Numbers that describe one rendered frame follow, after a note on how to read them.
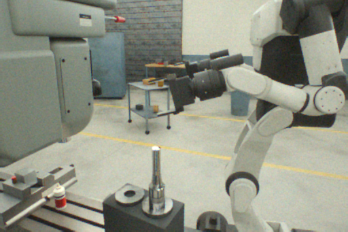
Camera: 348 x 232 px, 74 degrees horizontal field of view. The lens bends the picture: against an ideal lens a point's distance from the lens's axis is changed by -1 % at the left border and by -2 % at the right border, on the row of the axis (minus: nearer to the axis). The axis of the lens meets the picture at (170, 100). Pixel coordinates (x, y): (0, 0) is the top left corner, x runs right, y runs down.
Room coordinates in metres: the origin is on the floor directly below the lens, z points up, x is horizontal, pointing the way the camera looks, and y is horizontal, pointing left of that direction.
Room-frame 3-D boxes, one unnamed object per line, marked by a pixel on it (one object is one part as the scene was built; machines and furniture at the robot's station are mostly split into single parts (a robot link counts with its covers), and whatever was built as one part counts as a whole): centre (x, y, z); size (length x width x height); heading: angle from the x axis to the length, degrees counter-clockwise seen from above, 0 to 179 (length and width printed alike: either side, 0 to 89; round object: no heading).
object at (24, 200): (0.88, 0.58, 1.02); 0.35 x 0.15 x 0.11; 156
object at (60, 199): (0.82, 0.45, 1.02); 0.04 x 0.04 x 0.11
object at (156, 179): (0.59, 0.04, 1.28); 0.03 x 0.03 x 0.11
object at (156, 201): (0.59, 0.04, 1.19); 0.05 x 0.05 x 0.05
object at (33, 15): (0.73, 0.39, 1.68); 0.34 x 0.24 x 0.10; 159
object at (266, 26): (0.93, -0.47, 1.63); 0.34 x 0.30 x 0.36; 171
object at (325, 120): (0.92, -0.50, 1.37); 0.28 x 0.13 x 0.18; 80
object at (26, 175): (0.86, 0.59, 1.08); 0.06 x 0.05 x 0.06; 66
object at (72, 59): (0.77, 0.38, 1.47); 0.21 x 0.19 x 0.32; 69
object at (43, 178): (0.91, 0.57, 1.05); 0.12 x 0.06 x 0.04; 66
